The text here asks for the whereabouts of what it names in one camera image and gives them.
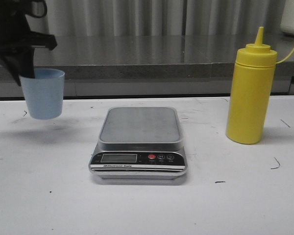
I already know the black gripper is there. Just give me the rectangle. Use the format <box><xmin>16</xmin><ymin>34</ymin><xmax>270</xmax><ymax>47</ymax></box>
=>
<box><xmin>0</xmin><ymin>0</ymin><xmax>57</xmax><ymax>86</ymax></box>

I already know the light blue plastic cup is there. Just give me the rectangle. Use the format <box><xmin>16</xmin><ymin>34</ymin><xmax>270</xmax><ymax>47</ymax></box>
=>
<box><xmin>20</xmin><ymin>68</ymin><xmax>65</xmax><ymax>120</ymax></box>

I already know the yellow squeeze bottle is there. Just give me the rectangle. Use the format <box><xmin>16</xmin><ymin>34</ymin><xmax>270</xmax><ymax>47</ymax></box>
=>
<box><xmin>226</xmin><ymin>26</ymin><xmax>285</xmax><ymax>144</ymax></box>

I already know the digital kitchen scale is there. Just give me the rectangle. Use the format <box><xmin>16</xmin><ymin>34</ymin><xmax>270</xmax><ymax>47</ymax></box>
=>
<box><xmin>89</xmin><ymin>107</ymin><xmax>188</xmax><ymax>180</ymax></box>

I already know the white container on counter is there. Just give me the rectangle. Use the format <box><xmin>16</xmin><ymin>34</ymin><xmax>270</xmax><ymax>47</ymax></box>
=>
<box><xmin>280</xmin><ymin>0</ymin><xmax>294</xmax><ymax>36</ymax></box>

